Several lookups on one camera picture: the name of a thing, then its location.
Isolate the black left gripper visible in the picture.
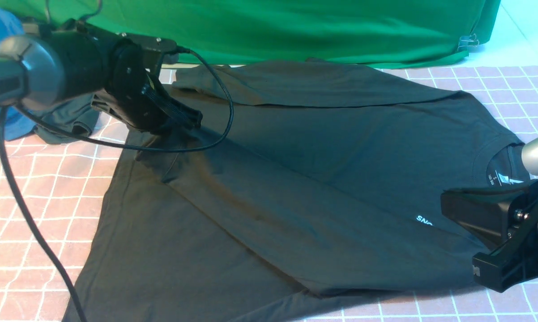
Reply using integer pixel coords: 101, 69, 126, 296
92, 33, 203, 132

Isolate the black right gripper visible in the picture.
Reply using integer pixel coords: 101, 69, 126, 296
440, 179, 538, 293

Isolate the gray long-sleeved shirt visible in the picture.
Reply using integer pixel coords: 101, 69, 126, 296
75, 59, 530, 322

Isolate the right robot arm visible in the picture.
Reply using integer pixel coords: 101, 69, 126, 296
440, 137, 538, 293

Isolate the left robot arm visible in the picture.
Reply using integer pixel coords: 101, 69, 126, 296
0, 20, 203, 133

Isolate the green backdrop cloth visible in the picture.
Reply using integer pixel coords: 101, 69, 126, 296
0, 0, 500, 69

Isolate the dark gray crumpled garment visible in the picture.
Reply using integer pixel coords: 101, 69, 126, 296
34, 94, 100, 145

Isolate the pink checkered tablecloth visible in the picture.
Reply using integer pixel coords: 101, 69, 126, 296
0, 66, 538, 322

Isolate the metal binder clip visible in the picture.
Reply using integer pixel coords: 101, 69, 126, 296
457, 34, 480, 51

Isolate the blue crumpled garment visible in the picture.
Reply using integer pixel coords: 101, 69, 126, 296
0, 8, 34, 141

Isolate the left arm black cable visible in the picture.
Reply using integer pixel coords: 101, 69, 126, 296
0, 45, 235, 322

